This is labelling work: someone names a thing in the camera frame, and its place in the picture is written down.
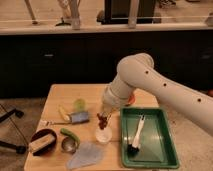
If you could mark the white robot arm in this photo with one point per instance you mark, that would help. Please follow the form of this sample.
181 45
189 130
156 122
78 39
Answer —
137 71

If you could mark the orange bowl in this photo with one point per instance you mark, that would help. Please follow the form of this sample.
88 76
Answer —
131 99

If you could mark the light green small cup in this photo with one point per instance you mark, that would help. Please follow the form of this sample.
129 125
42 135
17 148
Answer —
79 105

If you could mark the dark round bowl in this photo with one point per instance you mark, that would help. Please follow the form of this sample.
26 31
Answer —
49 148

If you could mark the green pepper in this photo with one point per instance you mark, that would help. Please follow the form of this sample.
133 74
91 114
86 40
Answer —
67 132

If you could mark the metal fork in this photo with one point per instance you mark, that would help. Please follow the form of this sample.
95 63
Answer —
49 123

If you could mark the light blue cloth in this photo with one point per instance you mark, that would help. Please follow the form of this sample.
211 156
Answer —
87 154

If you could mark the yellow banana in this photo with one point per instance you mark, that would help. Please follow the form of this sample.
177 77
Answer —
64 114

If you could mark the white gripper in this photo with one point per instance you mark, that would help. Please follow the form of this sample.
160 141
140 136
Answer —
113 98

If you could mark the white handled black brush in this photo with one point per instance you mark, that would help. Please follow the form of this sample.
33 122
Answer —
133 148

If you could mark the small metal bowl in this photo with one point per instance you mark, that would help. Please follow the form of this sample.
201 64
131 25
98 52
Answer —
69 145

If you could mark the green plastic tray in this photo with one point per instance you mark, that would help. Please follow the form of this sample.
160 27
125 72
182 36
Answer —
156 148

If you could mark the wooden table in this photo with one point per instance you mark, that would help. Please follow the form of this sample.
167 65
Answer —
65 95

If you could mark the blue grey sponge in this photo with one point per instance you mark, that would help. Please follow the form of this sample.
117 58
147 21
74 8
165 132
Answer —
79 117

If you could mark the dark red grapes bunch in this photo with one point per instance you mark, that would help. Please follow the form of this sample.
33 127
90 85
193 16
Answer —
103 121

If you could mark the white paper cup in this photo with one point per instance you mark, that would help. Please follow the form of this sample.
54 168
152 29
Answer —
103 135

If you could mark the white rectangular block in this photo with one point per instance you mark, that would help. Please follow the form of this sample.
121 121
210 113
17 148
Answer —
40 143

